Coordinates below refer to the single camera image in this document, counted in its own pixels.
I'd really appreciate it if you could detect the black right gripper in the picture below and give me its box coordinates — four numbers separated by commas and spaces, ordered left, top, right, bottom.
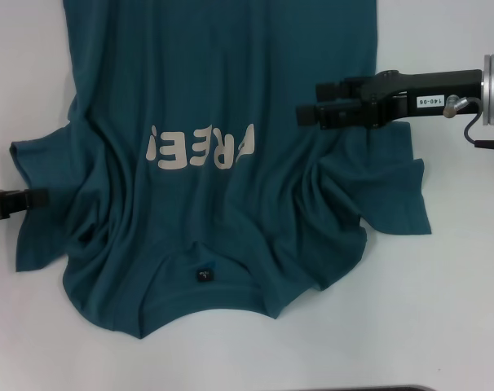
296, 69, 485, 131

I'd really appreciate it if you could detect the teal t-shirt with cream lettering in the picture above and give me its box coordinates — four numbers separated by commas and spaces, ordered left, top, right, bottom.
9, 0, 434, 340

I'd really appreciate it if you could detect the grey right gripper cable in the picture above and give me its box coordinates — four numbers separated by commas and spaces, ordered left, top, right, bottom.
442, 94, 494, 152

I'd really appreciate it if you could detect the dark flat edge object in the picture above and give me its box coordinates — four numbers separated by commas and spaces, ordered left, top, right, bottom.
344, 384, 435, 391

